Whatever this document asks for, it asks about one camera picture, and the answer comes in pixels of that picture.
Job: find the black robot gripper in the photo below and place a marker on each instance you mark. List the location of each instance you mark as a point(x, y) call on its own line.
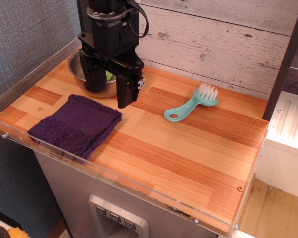
point(111, 47)

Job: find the teal dish brush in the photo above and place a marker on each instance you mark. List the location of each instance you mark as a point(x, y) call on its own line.
point(205, 95)

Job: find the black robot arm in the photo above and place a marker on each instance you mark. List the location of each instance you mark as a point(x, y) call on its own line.
point(104, 5)

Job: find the purple folded towel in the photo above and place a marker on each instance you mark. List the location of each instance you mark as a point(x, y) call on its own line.
point(79, 126)

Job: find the green toy broccoli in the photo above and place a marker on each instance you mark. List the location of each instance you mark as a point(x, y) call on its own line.
point(110, 77)

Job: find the stainless steel bowl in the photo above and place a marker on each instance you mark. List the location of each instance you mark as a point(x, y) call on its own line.
point(74, 65)

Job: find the clear acrylic edge guard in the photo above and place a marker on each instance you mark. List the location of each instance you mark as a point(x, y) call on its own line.
point(197, 169)

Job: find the grey toy fridge cabinet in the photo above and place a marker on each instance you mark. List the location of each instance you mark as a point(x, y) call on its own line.
point(98, 206)

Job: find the yellow object bottom left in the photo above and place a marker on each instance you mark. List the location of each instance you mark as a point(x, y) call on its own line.
point(17, 233)

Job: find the white toy sink unit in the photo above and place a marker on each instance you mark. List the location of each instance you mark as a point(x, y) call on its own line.
point(277, 164)

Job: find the dark vertical frame post left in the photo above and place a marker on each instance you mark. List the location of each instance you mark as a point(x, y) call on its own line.
point(85, 24)

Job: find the dark vertical frame post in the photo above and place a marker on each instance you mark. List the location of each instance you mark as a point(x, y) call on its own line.
point(85, 24)
point(282, 74)

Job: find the dark vertical frame post right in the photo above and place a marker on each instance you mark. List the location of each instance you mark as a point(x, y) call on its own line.
point(282, 74)

